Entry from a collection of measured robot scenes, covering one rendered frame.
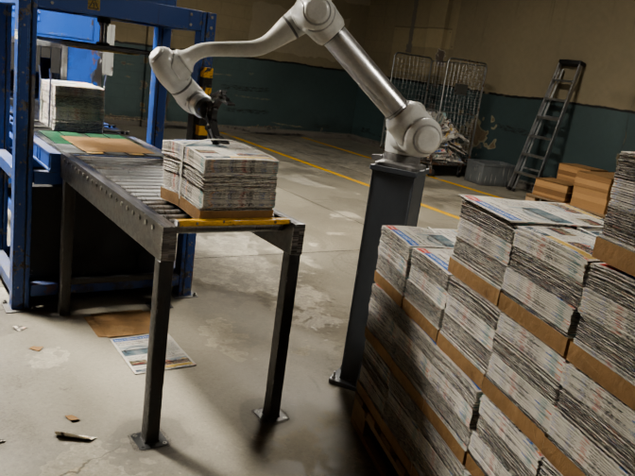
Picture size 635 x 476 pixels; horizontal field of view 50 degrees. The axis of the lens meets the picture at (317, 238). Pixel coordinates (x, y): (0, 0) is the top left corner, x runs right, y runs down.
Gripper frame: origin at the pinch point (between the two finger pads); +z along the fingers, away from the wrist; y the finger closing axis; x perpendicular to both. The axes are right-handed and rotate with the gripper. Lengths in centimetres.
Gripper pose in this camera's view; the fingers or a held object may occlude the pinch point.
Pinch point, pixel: (227, 123)
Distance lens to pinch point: 246.8
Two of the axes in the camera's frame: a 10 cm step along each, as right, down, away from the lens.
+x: -8.3, 0.4, -5.6
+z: 5.2, 4.1, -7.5
